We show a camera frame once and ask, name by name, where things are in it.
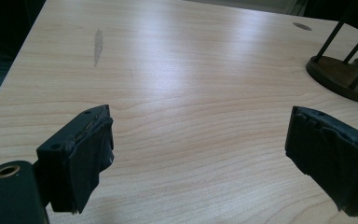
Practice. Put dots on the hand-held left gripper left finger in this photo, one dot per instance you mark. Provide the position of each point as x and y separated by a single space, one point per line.
74 155

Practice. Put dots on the dark brown cup holder rack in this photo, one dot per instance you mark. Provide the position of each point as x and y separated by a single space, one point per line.
332 73

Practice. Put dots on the grey round table hole cap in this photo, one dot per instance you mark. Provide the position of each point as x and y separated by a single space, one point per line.
302 26

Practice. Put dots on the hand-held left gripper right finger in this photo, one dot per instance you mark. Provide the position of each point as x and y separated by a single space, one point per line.
332 155

